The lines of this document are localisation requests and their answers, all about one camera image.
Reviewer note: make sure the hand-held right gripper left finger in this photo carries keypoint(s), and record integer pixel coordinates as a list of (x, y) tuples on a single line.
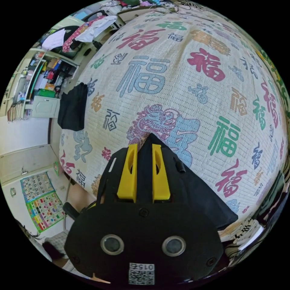
[(128, 179)]

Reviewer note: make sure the black folded garment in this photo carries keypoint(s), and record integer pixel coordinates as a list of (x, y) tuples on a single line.
[(72, 108)]

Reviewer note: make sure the black t-shirt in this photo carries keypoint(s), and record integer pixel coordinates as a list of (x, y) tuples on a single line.
[(204, 199)]

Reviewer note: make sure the small white cupboard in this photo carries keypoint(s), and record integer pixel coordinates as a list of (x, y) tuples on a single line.
[(45, 106)]

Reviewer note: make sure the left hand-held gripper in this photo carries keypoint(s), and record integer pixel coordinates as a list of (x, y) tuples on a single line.
[(70, 211)]

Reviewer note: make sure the bed with printed quilt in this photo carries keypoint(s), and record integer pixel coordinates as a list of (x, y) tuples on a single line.
[(181, 102)]

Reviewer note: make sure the cluttered shelf with books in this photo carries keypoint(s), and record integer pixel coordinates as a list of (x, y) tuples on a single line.
[(40, 72)]

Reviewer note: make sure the chair draped with clothes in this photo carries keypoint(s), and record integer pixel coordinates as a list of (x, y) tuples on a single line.
[(74, 36)]

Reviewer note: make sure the number chart wall poster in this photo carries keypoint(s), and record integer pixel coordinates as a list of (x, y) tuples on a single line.
[(36, 185)]

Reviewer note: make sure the green picture chart wall poster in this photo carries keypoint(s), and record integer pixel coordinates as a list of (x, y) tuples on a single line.
[(45, 213)]

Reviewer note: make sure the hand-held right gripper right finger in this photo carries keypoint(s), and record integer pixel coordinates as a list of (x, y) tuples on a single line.
[(160, 181)]

